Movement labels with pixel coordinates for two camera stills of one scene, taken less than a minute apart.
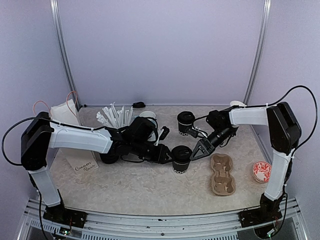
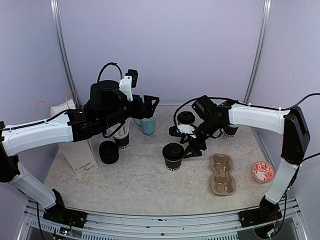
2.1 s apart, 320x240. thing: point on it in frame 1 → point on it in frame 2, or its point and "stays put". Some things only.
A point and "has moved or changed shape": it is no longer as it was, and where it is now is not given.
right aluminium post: x=259 y=52 stays put
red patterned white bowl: x=261 y=171 stays put
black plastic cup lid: x=186 y=117 stays put
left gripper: x=161 y=155 → x=148 y=111
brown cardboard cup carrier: x=223 y=183 stays put
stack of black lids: x=110 y=157 stays put
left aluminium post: x=56 y=19 stays put
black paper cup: x=180 y=168 has moved or changed shape
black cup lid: x=181 y=154 has moved or changed shape
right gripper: x=208 y=145 → x=193 y=143
